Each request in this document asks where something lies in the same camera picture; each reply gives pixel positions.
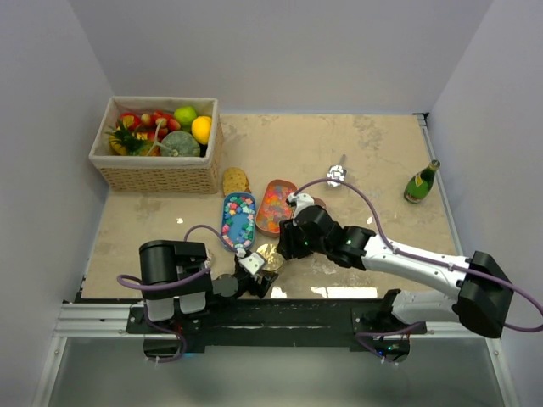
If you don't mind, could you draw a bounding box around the green glass bottle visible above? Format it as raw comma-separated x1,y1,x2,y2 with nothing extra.
404,159,440,204

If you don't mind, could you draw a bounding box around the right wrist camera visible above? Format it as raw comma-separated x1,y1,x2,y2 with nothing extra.
286,192,315,219

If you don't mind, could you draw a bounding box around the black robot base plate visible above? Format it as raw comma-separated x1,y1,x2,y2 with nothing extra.
126,299,427,362

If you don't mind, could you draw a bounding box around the pink tray of lollipops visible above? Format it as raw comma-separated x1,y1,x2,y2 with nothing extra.
313,197,327,209

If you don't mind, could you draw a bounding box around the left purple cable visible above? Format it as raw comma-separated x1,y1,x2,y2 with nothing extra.
116,224,247,293

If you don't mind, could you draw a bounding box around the wicker basket with liner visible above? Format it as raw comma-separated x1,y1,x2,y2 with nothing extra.
89,96,223,193

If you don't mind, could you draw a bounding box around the red strawberries bunch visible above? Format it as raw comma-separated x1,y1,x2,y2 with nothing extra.
118,110,182,141

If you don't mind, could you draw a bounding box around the green lime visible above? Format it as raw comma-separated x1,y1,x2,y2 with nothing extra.
173,106,198,127

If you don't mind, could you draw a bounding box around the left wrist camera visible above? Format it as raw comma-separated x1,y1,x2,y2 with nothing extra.
238,253,267,277

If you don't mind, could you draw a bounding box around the green pumpkin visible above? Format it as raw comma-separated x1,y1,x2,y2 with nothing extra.
160,131,201,157

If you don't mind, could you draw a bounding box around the blue tray of star candies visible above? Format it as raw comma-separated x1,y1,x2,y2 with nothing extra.
221,192,256,250

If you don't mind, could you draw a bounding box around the round cream jar lid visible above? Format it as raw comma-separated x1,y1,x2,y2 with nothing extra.
256,243,285,272

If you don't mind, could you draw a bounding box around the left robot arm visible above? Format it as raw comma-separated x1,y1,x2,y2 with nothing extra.
139,241,278,332

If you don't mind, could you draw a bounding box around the small pineapple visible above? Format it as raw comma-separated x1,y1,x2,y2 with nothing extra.
107,120,148,156

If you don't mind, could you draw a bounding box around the silver metal scoop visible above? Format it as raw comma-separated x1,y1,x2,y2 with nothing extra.
327,154,347,187

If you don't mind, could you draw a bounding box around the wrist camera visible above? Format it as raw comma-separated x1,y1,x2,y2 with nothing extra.
286,192,315,219
238,253,267,277

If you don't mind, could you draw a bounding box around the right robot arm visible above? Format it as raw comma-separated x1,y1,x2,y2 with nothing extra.
277,205,512,338

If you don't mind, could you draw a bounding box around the yellow lemon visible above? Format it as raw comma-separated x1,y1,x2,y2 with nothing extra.
191,115,212,145

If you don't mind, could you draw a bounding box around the orange tray of gummy stars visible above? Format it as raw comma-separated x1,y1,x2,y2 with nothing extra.
255,179,298,237

